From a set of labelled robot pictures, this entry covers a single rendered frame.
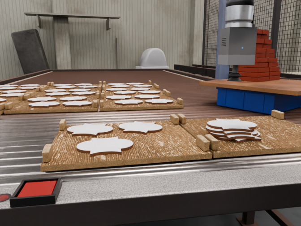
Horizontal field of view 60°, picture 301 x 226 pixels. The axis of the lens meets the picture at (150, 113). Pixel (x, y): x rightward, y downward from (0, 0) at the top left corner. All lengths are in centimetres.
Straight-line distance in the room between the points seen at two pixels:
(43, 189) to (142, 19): 634
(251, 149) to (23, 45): 557
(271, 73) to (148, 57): 450
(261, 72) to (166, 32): 552
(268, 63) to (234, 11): 82
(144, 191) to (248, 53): 49
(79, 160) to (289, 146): 55
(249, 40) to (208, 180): 42
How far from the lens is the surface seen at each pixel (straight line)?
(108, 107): 125
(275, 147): 78
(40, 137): 91
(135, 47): 666
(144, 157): 64
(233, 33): 78
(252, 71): 149
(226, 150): 71
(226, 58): 79
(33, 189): 56
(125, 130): 83
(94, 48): 649
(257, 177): 63
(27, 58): 600
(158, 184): 56
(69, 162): 63
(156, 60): 595
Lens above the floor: 118
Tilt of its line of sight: 12 degrees down
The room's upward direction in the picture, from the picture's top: straight up
